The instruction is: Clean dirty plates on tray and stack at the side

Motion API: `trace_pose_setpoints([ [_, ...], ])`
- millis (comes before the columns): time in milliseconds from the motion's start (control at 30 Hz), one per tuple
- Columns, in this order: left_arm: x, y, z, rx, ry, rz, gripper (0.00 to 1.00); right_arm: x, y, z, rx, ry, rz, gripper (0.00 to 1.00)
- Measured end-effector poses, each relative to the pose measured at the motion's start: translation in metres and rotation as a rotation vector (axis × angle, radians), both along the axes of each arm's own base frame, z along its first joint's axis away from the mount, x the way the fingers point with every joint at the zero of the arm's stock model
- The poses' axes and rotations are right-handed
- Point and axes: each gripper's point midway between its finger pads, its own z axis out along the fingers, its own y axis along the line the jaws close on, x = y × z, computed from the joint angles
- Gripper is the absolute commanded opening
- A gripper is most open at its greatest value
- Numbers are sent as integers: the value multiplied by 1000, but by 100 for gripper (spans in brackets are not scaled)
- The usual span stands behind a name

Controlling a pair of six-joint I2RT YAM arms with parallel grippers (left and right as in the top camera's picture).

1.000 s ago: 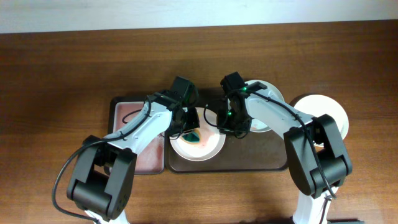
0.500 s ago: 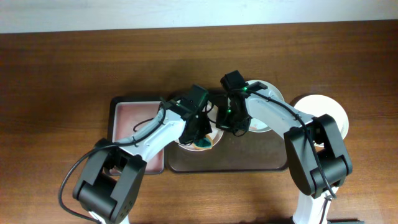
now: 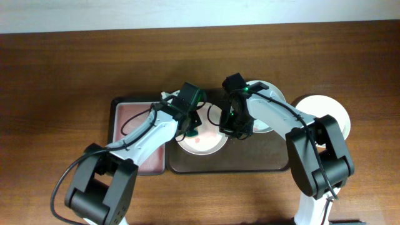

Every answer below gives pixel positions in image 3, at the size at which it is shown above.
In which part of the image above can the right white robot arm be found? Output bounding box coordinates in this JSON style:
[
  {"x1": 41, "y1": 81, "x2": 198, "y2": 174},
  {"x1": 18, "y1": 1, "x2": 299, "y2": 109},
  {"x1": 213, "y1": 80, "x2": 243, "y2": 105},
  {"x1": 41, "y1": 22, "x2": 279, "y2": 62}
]
[{"x1": 219, "y1": 73, "x2": 355, "y2": 224}]

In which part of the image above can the right black cable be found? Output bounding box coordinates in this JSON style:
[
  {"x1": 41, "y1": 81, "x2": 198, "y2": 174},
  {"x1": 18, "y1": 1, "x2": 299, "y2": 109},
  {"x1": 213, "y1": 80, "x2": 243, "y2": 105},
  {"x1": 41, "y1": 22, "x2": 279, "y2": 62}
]
[{"x1": 206, "y1": 89, "x2": 340, "y2": 225}]

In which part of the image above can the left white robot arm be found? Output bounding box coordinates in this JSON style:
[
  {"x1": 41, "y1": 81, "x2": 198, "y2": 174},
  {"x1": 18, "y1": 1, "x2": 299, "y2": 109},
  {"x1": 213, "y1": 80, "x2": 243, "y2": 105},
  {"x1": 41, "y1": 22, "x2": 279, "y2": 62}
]
[{"x1": 64, "y1": 82, "x2": 206, "y2": 224}]

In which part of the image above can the white plate front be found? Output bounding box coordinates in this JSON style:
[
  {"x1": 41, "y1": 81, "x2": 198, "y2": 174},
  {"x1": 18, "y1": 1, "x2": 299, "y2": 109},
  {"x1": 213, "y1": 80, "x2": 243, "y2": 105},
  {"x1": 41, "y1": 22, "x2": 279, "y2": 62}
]
[{"x1": 293, "y1": 95, "x2": 351, "y2": 139}]

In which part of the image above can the black cable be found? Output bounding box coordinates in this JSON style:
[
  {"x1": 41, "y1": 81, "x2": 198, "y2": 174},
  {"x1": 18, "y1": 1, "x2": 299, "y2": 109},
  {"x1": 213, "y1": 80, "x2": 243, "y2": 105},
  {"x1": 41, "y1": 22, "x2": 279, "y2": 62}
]
[
  {"x1": 49, "y1": 99, "x2": 176, "y2": 225},
  {"x1": 206, "y1": 89, "x2": 340, "y2": 225}
]

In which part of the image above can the green and yellow sponge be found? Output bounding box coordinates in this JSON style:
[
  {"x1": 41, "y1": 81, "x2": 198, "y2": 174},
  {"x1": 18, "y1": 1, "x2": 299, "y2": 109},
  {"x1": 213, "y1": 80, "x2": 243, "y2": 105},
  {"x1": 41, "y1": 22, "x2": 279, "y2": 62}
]
[{"x1": 184, "y1": 129, "x2": 199, "y2": 138}]

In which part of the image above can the large brown serving tray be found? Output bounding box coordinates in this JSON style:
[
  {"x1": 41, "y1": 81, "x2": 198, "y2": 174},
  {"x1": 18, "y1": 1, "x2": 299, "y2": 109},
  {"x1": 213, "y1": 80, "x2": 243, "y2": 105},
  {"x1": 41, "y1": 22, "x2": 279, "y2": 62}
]
[{"x1": 165, "y1": 87, "x2": 290, "y2": 174}]

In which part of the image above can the small black soapy tray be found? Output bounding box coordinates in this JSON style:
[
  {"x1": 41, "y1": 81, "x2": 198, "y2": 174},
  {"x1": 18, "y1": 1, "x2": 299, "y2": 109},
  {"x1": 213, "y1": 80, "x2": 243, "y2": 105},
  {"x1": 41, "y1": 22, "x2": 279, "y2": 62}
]
[{"x1": 107, "y1": 96, "x2": 166, "y2": 176}]

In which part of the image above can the left black cable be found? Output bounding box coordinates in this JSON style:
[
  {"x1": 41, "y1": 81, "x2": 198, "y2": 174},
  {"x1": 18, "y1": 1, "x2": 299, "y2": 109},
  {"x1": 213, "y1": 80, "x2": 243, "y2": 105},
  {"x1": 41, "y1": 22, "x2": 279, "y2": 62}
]
[{"x1": 49, "y1": 99, "x2": 176, "y2": 225}]

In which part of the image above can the white plate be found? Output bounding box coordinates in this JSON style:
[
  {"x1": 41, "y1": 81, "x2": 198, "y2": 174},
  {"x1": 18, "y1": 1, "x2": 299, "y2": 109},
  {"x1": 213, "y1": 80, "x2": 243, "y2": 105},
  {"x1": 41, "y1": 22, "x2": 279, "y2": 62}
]
[
  {"x1": 246, "y1": 80, "x2": 286, "y2": 134},
  {"x1": 293, "y1": 95, "x2": 351, "y2": 139},
  {"x1": 166, "y1": 90, "x2": 228, "y2": 156}
]

